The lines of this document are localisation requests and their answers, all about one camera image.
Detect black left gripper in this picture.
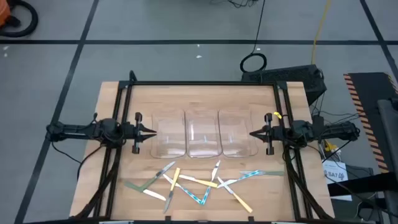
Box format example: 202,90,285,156
121,113,157,155

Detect white paper sign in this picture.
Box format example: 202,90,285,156
322,159,353,202

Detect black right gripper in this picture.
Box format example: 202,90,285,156
249,113,287,156

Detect black beam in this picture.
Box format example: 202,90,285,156
326,179,398,197

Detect black computer case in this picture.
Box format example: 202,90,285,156
241,63,328,106

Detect orange vacuum cleaner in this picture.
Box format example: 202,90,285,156
0,0,11,27

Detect black cable tangle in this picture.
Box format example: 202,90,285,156
210,0,259,9

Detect grey equipment column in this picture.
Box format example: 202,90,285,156
377,98,398,224

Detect yellow plug connectors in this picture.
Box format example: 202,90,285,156
323,139,338,152

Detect black hazard-striped platform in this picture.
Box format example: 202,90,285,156
343,72,398,174

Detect black hanging cable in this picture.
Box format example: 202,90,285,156
239,0,268,74

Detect black vacuum hose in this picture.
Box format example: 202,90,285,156
0,0,39,39

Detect black aluminium table frame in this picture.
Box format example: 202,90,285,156
72,70,335,224

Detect clear plastic bin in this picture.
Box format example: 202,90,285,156
217,108,259,159
185,108,223,159
150,108,187,159

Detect yellow hanging cable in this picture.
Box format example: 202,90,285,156
310,0,331,65

